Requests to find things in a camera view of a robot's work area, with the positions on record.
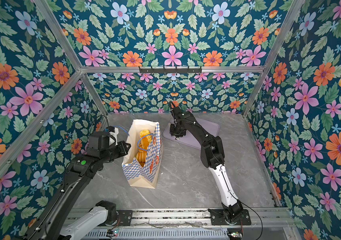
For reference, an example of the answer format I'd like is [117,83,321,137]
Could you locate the lilac plastic tray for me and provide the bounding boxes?
[162,118,220,150]

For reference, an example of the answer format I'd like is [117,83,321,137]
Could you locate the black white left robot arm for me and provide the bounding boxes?
[20,127,131,240]

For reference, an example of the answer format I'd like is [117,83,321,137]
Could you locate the black hook rail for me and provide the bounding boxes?
[139,67,202,74]

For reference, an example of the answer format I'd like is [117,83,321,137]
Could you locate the aluminium frame profile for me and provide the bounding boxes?
[0,0,304,208]

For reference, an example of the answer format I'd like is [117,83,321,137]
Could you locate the long ridged baguette bread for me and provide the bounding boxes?
[135,151,147,167]

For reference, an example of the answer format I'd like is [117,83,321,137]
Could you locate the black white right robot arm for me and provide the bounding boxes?
[168,102,243,225]

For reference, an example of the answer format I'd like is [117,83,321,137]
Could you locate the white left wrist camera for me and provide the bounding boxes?
[107,126,119,145]

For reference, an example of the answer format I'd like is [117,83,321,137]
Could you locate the blue checkered paper bag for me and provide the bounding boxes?
[122,120,163,189]

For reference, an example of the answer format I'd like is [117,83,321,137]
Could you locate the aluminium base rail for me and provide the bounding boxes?
[46,207,297,240]

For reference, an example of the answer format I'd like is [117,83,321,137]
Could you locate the golden glazed bread loaf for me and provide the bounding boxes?
[138,130,153,151]

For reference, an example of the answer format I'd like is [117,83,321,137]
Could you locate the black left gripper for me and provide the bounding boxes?
[100,139,133,164]

